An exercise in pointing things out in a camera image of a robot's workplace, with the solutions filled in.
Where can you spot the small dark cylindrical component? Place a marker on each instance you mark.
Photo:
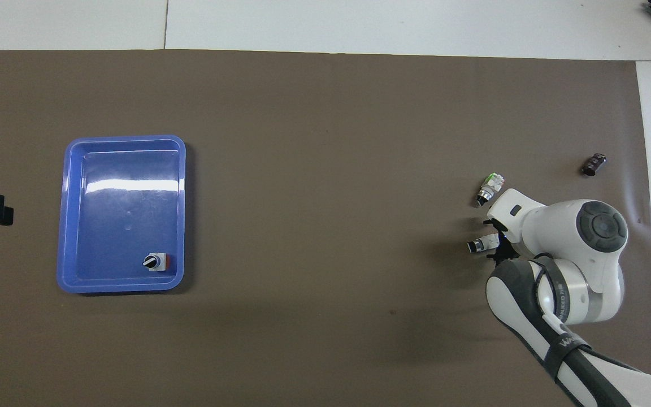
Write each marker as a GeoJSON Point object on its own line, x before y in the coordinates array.
{"type": "Point", "coordinates": [594, 164]}

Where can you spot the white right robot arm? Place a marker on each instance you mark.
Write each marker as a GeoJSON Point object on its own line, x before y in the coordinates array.
{"type": "Point", "coordinates": [563, 226]}

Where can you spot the selector switch with red block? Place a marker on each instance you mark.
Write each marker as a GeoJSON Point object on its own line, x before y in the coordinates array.
{"type": "Point", "coordinates": [156, 262]}

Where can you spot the blue plastic tray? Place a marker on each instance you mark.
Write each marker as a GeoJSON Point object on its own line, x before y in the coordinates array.
{"type": "Point", "coordinates": [127, 209]}

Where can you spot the brown paper table mat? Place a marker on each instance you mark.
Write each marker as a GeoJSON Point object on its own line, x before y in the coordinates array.
{"type": "Point", "coordinates": [303, 169]}

